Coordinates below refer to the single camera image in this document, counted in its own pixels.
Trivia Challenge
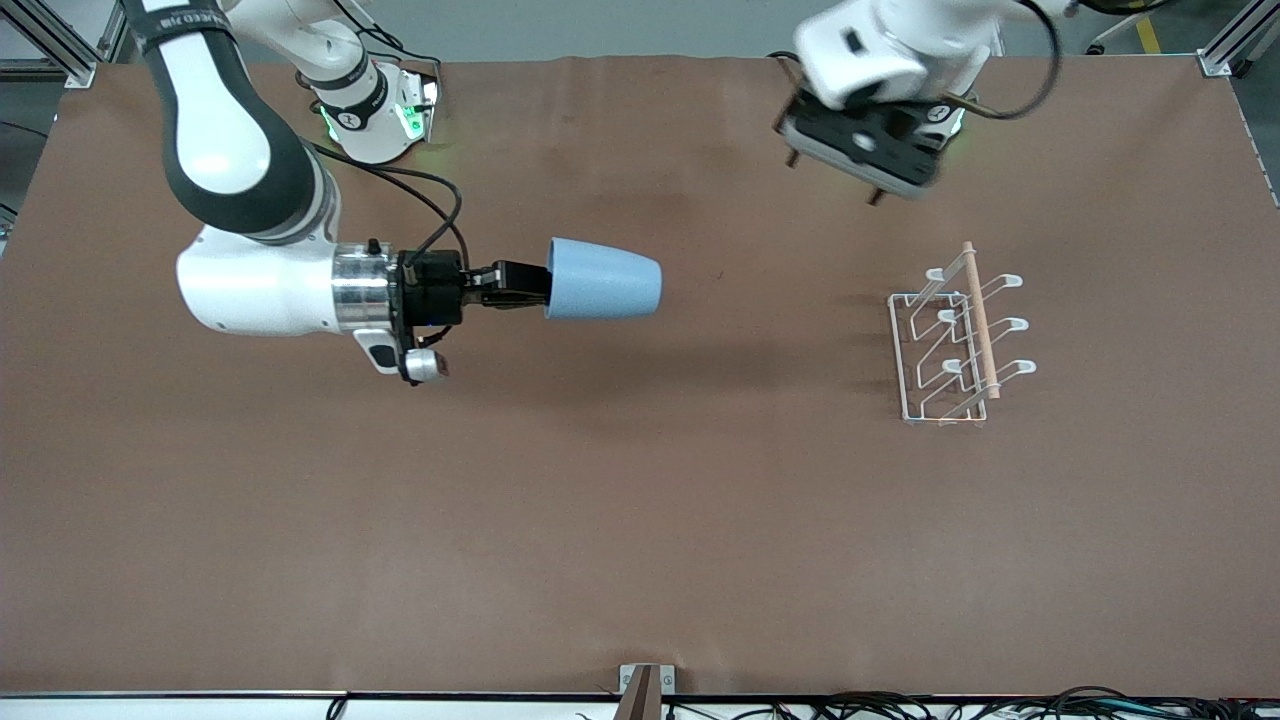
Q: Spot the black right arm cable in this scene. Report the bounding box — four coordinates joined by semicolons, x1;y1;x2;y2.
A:
300;140;471;271

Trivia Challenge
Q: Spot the light blue plastic cup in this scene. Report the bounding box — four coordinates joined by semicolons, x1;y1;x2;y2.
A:
545;237;663;322

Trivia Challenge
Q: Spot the aluminium frame profile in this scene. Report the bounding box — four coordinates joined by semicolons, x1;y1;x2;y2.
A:
1198;0;1280;79
0;0;103;89

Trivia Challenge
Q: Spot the black cable bundle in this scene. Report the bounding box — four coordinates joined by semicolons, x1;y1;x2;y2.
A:
660;686;1280;720

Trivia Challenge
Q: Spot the metal bracket with wooden post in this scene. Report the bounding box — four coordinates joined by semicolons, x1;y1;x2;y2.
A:
614;662;677;720

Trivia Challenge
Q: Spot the brown table cover sheet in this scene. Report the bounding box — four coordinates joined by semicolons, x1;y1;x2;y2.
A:
0;52;1280;698

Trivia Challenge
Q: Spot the white wire cup holder rack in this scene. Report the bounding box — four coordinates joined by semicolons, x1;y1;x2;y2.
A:
888;241;1038;427

